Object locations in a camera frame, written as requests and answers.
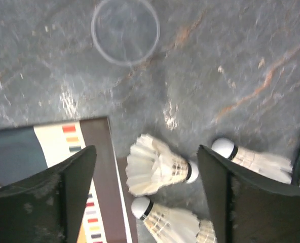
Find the colourful patchwork placemat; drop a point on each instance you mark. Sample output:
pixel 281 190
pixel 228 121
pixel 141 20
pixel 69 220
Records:
pixel 26 151

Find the white feather shuttlecock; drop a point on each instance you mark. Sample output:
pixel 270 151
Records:
pixel 166 224
pixel 273 166
pixel 152 165
pixel 206 233

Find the clear plastic tube lid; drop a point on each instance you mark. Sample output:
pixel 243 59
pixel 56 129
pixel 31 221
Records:
pixel 125 33

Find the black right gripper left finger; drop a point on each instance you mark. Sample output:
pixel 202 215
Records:
pixel 48 206

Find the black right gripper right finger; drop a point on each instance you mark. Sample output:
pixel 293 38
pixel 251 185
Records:
pixel 245 206

